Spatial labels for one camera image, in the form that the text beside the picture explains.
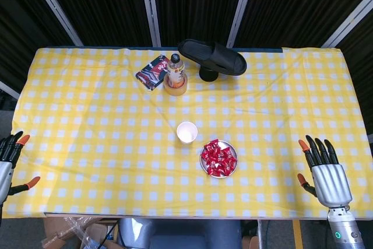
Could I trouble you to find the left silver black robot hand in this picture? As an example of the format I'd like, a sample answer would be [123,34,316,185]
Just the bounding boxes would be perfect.
[0,131,41,206]

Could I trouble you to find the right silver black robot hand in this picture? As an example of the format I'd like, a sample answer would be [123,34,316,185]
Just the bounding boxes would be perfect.
[297,134,353,208]

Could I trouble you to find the red candy pile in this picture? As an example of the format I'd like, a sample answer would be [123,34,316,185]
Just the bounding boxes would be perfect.
[200,139,237,177]

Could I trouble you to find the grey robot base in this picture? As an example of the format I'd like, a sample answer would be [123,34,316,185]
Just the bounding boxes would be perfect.
[116,218,242,249]

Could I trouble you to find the white paper cup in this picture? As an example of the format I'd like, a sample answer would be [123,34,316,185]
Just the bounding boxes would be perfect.
[176,121,198,145]

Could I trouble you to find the yellow table leg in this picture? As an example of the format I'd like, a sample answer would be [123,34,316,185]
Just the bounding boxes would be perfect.
[293,219,304,249]

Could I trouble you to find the brown cardboard box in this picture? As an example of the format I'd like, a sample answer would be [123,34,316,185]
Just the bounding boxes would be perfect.
[43,216,117,249]

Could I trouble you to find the clear plastic wrap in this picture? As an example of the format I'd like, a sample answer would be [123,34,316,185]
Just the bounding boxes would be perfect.
[42,216,103,249]

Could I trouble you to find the round metal plate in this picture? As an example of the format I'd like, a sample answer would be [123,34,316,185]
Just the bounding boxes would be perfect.
[199,140,238,178]

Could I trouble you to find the yellow white checked tablecloth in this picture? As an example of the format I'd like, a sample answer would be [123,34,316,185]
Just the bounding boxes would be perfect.
[2,46,373,220]

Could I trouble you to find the black mesh pen holder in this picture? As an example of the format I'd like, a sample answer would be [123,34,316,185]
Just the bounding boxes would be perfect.
[199,66,219,82]

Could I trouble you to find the dark blue red snack box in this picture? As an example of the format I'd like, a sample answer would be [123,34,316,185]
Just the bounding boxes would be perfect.
[135,54,170,92]

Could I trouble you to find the yellowish clear tape roll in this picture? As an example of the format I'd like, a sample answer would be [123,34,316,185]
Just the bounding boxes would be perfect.
[163,73,188,96]

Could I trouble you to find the black rubber slipper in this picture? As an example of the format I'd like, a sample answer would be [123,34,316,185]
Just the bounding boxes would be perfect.
[177,38,248,76]

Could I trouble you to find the orange drink plastic bottle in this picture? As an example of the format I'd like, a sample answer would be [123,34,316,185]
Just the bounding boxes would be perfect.
[166,53,186,88]

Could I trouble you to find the white partition post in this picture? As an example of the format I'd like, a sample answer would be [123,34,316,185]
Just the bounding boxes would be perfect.
[138,0,161,47]
[321,0,373,48]
[226,0,258,48]
[25,0,84,46]
[0,81,20,100]

